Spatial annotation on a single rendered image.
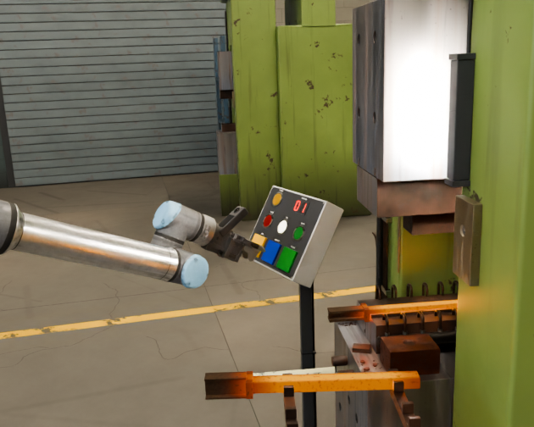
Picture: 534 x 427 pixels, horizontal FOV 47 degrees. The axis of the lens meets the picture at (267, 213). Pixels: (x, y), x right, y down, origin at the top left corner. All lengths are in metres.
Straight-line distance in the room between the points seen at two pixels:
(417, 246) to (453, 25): 0.67
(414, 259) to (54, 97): 7.96
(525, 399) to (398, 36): 0.77
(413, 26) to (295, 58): 4.88
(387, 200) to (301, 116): 4.84
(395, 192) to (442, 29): 0.38
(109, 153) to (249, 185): 3.47
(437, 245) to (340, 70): 4.63
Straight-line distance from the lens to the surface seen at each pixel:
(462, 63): 1.27
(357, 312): 1.61
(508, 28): 1.17
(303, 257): 1.95
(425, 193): 1.49
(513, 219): 1.15
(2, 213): 1.39
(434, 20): 1.41
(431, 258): 1.83
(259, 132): 6.33
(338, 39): 6.33
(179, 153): 9.43
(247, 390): 1.21
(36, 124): 9.42
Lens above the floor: 1.64
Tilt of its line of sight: 14 degrees down
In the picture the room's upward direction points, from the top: 2 degrees counter-clockwise
